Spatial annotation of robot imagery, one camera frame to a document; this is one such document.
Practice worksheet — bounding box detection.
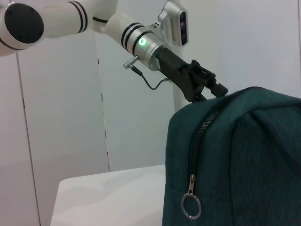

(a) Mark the silver camera mount bracket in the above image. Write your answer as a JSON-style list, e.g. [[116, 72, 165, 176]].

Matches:
[[148, 20, 165, 36]]

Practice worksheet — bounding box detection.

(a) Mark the black cable with silver plug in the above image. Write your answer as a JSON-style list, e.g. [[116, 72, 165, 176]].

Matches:
[[123, 55, 170, 90]]

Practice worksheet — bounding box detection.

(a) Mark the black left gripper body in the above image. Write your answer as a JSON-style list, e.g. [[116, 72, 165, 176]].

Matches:
[[154, 46, 202, 103]]

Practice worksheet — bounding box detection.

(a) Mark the dark teal insulated lunch bag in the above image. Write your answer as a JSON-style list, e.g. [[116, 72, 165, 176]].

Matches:
[[161, 86, 301, 226]]

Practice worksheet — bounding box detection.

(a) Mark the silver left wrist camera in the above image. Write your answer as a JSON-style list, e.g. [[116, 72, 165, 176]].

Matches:
[[158, 0, 190, 47]]

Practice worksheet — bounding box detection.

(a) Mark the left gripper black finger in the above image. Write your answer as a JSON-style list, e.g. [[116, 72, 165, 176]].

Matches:
[[190, 60, 229, 97], [191, 91, 209, 104]]

